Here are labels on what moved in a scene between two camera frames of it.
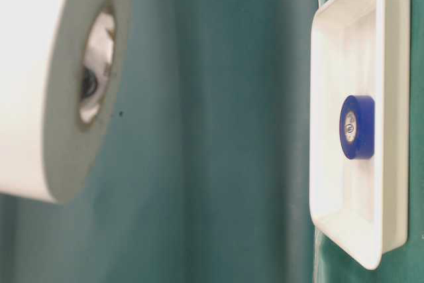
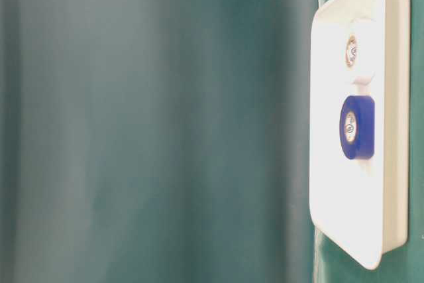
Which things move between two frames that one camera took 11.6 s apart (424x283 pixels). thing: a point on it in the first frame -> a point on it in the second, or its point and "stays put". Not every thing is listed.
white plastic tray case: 360,118 stays put
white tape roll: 65,33 -> 360,50
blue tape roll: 357,127 stays put
